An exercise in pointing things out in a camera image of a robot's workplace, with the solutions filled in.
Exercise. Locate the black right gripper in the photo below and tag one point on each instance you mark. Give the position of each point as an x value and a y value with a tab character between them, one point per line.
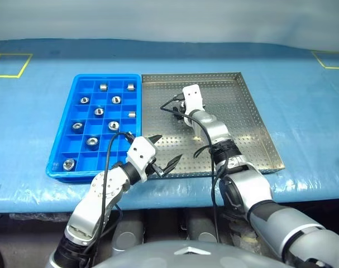
181	118

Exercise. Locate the grey robot torso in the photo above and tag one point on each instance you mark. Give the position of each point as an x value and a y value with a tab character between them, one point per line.
158	257

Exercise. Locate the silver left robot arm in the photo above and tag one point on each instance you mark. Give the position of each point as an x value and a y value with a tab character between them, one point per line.
102	190

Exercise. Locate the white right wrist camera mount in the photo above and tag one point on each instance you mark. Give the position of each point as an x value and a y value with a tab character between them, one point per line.
193	100

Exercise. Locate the perforated metal tray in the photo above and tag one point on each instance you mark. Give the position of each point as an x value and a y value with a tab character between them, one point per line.
241	125

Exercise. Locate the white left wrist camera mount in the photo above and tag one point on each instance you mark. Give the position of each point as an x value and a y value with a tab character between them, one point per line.
140	152

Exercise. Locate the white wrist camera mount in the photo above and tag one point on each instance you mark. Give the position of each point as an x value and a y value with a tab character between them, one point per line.
193	100
140	152

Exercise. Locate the grey rounded cylinder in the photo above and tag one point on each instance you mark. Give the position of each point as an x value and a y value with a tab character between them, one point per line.
128	237
202	231

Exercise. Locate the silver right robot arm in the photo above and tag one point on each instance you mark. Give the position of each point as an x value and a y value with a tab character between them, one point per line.
214	128

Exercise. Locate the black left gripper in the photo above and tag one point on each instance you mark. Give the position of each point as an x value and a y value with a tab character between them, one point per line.
152	169

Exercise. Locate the blue compartment tray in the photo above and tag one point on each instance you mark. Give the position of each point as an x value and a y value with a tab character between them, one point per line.
74	145

